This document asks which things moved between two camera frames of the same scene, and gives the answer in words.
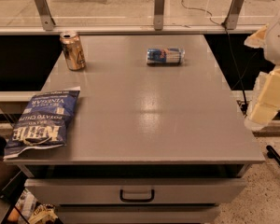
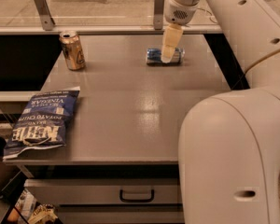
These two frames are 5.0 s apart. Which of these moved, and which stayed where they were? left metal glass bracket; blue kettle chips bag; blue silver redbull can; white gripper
Moved: white gripper
Stayed: left metal glass bracket; blue silver redbull can; blue kettle chips bag
